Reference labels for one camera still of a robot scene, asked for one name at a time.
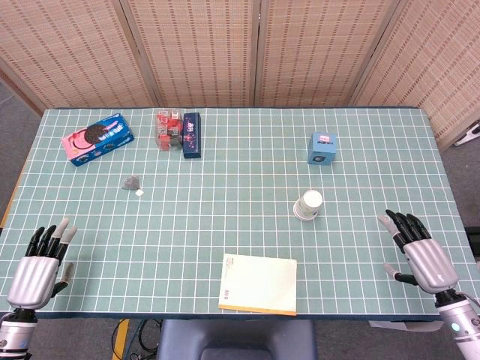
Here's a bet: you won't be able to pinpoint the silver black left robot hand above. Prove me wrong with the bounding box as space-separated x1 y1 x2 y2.
6 216 78 311

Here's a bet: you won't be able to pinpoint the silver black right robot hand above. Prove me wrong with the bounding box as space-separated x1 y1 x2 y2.
376 209 461 295

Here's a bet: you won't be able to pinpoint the white paper cup printed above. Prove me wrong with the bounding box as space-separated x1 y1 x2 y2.
292 197 320 223

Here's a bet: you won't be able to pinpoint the white stand foot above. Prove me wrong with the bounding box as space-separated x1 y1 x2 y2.
452 121 480 148

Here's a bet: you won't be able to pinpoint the pink blue cookie box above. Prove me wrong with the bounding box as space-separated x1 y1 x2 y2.
60 112 135 168

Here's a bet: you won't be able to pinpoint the light blue cube box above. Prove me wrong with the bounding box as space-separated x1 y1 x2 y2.
307 131 337 167

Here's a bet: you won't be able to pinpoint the pale yellow notebook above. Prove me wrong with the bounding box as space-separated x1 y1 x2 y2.
217 253 298 317

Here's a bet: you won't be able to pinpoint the bamboo folding screen panel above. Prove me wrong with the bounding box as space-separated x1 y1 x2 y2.
119 0 264 109
0 0 163 116
350 0 480 151
257 0 410 108

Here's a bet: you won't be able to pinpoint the clear box with red items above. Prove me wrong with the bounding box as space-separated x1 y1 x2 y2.
154 109 185 152

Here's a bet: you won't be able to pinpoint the green grid tablecloth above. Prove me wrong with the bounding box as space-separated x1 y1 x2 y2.
0 106 478 323

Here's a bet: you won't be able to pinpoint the dark blue chair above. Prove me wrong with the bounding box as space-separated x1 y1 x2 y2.
154 318 319 360

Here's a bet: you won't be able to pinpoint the dark blue slim box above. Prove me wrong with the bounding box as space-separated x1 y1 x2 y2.
181 112 204 160

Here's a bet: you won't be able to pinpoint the black floor cables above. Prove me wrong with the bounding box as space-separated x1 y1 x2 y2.
126 318 163 360

